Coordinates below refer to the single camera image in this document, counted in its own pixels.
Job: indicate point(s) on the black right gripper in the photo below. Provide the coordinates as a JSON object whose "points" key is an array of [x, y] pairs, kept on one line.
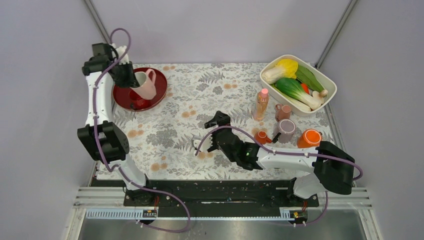
{"points": [[220, 118]]}

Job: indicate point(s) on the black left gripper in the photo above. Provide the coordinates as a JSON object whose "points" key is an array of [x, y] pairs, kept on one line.
{"points": [[131, 81]]}

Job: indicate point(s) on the light pink mug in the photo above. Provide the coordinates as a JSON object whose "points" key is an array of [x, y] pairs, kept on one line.
{"points": [[146, 79]]}

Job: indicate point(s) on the red mug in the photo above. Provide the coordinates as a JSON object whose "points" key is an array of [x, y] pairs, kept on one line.
{"points": [[137, 102]]}

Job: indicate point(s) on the small orange mug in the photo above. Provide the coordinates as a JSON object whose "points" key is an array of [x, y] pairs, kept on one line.
{"points": [[262, 138]]}

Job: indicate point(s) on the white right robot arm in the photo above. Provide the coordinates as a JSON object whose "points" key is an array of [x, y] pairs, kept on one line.
{"points": [[328, 167]]}

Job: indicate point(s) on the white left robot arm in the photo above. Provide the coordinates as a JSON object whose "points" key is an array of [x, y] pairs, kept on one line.
{"points": [[101, 137]]}

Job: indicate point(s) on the small pink mug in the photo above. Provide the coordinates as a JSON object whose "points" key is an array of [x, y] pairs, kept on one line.
{"points": [[282, 112]]}

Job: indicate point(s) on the mauve mug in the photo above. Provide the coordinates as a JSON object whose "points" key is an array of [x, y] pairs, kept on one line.
{"points": [[284, 131]]}

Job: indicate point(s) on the large orange mug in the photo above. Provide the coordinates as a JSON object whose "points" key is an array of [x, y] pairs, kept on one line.
{"points": [[309, 138]]}

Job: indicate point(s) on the red round tray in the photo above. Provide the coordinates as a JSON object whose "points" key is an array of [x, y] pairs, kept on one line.
{"points": [[120, 95]]}

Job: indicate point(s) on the pink-capped bottle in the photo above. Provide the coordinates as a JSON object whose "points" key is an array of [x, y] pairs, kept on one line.
{"points": [[261, 104]]}

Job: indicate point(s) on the floral tablecloth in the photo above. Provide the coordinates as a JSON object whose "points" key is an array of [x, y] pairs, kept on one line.
{"points": [[160, 138]]}

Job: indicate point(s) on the green bok choy toy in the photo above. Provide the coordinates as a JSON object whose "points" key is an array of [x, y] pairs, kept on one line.
{"points": [[292, 88]]}

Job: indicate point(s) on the white vegetable bin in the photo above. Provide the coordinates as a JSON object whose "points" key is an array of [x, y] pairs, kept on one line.
{"points": [[327, 83]]}

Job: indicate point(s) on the yellow napa cabbage toy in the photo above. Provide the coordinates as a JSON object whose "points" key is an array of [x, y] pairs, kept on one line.
{"points": [[285, 68]]}

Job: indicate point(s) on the red chili pepper toy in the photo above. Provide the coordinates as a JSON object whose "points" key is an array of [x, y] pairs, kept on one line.
{"points": [[305, 88]]}

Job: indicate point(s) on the dark green leaf vegetable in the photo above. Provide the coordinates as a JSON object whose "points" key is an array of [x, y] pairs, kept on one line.
{"points": [[305, 76]]}

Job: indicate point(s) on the beige mushroom toy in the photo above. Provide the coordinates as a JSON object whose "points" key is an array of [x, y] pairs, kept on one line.
{"points": [[320, 96]]}

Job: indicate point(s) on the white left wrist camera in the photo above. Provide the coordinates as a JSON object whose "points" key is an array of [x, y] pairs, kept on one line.
{"points": [[118, 52]]}

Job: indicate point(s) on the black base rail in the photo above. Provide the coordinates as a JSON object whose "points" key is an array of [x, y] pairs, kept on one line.
{"points": [[218, 198]]}

